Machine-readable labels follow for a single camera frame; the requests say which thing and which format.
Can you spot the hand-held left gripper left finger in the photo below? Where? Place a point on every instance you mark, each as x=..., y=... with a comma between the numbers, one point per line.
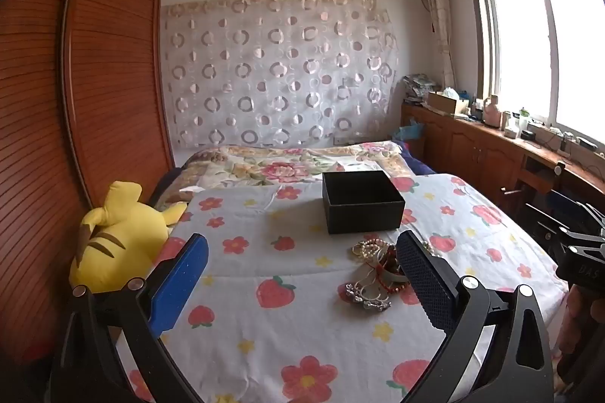
x=182, y=284

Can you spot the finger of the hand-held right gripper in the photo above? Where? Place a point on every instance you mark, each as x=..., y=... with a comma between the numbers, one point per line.
x=548, y=218

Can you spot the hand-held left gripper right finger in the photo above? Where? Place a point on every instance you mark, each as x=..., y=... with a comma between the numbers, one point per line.
x=425, y=284

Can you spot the pale green jade bangle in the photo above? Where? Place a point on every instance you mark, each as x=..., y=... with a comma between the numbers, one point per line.
x=373, y=276

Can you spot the black jewelry box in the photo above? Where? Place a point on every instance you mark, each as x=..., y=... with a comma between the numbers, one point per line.
x=364, y=206

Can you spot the yellow plush toy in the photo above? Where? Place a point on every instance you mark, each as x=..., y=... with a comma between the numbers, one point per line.
x=118, y=242

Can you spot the white bottle with green cap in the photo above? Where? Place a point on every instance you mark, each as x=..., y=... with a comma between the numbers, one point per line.
x=524, y=121

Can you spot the wooden side cabinet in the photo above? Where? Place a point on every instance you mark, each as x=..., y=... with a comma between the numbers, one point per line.
x=472, y=147

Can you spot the strawberry printed bed sheet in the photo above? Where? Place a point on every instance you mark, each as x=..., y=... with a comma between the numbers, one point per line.
x=283, y=327

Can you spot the pink kettle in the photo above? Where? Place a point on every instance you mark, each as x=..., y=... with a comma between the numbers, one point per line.
x=491, y=112

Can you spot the dark blue blanket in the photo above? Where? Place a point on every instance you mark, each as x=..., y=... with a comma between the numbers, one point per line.
x=418, y=164

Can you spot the floral quilt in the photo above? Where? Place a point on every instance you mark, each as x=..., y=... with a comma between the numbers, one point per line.
x=264, y=166

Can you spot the blue plastic bag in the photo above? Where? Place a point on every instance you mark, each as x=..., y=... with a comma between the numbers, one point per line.
x=410, y=131

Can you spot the cardboard box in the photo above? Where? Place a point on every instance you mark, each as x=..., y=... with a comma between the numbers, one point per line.
x=444, y=102

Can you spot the wooden framed window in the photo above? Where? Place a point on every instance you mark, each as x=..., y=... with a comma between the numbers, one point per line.
x=543, y=43

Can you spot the stack of magazines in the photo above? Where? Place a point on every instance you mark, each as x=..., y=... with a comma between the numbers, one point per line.
x=418, y=88

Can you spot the brown wooden wardrobe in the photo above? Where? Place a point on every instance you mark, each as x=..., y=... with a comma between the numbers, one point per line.
x=71, y=100

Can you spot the patterned window curtain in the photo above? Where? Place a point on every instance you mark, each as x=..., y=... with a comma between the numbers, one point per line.
x=439, y=20

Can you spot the circle patterned wall cloth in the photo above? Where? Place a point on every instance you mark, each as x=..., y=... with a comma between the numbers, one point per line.
x=279, y=67

